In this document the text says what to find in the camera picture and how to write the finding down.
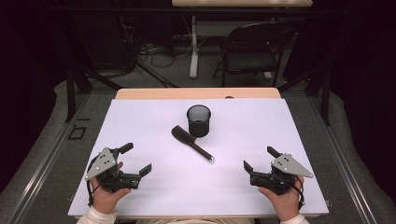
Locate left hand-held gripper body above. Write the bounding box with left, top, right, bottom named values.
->
left=84, top=147, right=140, bottom=193

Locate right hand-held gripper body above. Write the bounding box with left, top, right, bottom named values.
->
left=250, top=153, right=314, bottom=196

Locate black comb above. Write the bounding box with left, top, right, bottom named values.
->
left=170, top=125, right=215, bottom=163

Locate black mesh cup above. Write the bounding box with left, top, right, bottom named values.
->
left=186, top=105, right=212, bottom=138

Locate person's left hand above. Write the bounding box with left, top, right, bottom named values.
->
left=90, top=161, right=132, bottom=215

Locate person's right hand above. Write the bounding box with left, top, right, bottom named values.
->
left=258, top=176, right=305, bottom=222

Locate white table cover sheet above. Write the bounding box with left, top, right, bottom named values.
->
left=67, top=98, right=330, bottom=217

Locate black folding chair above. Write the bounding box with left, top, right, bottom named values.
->
left=213, top=21, right=297, bottom=88

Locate white desk leg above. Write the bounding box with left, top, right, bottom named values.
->
left=189, top=15, right=200, bottom=79

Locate light wooden desk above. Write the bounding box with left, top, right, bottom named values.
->
left=171, top=0, right=314, bottom=7

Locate right hand-held gripper cable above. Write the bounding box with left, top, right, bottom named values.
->
left=290, top=175, right=306, bottom=210

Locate hand-held gripper cable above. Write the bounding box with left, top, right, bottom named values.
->
left=86, top=158, right=102, bottom=207
left=290, top=175, right=306, bottom=210

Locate left hand-held gripper cable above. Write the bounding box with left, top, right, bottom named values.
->
left=86, top=158, right=102, bottom=207

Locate black metal frame stand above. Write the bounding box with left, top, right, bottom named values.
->
left=64, top=66, right=124, bottom=123
left=277, top=66, right=332, bottom=127

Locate tangle of floor cables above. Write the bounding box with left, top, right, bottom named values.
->
left=120, top=15, right=194, bottom=78

